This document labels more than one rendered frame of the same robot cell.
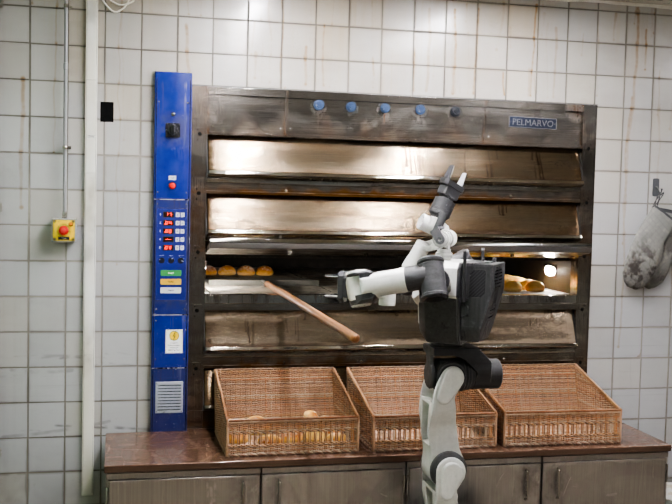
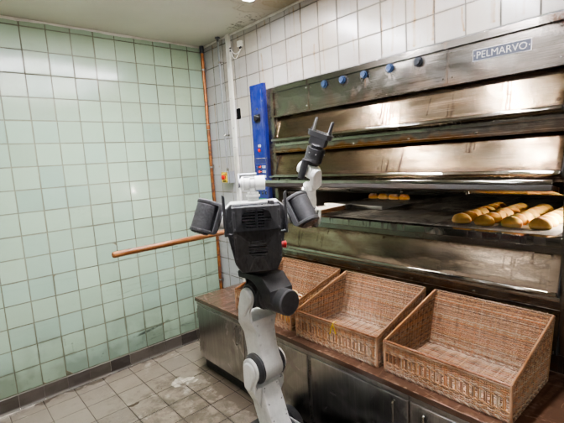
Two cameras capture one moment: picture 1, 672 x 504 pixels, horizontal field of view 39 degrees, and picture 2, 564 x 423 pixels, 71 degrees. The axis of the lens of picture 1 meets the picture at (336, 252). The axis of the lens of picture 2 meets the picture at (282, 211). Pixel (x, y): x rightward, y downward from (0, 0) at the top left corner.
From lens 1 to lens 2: 3.49 m
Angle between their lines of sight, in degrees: 61
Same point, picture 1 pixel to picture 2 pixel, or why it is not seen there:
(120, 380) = not seen: hidden behind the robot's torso
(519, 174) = (481, 109)
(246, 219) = (293, 167)
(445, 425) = (252, 332)
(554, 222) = (529, 156)
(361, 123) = (350, 91)
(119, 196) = (246, 158)
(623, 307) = not seen: outside the picture
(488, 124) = (451, 65)
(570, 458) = (438, 411)
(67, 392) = not seen: hidden behind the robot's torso
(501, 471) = (373, 390)
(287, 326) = (317, 237)
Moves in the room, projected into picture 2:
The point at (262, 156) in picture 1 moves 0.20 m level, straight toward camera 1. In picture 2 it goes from (298, 126) to (274, 126)
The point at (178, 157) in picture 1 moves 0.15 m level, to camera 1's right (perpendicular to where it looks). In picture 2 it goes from (260, 133) to (269, 132)
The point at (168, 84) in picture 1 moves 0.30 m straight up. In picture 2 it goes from (253, 92) to (251, 50)
